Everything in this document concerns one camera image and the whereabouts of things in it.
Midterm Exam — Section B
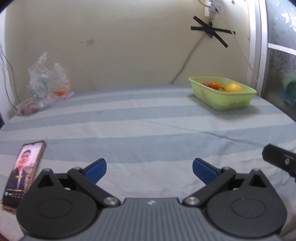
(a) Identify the large yellow orange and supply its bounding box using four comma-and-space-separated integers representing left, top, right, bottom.
224, 82, 244, 92

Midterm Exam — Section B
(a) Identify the orange cherry tomato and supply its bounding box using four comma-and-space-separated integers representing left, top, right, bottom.
209, 82, 220, 90

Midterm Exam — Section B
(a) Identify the smartphone with brown case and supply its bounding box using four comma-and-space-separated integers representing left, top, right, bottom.
1, 140, 46, 211

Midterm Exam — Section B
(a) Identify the green plastic basin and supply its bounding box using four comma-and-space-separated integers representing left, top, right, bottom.
189, 76, 257, 111

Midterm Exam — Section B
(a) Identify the clear plastic bag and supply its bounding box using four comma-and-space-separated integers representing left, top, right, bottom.
16, 52, 74, 116

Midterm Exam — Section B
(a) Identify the frosted glass door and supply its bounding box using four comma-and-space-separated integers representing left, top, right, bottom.
247, 1, 295, 120

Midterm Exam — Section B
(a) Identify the black tape cross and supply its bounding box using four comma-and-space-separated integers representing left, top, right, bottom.
191, 16, 236, 49

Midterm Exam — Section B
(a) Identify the black cable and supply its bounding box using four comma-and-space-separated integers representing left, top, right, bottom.
170, 37, 205, 84

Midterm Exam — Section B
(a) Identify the white cable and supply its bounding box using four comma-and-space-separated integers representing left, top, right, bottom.
217, 11, 261, 93

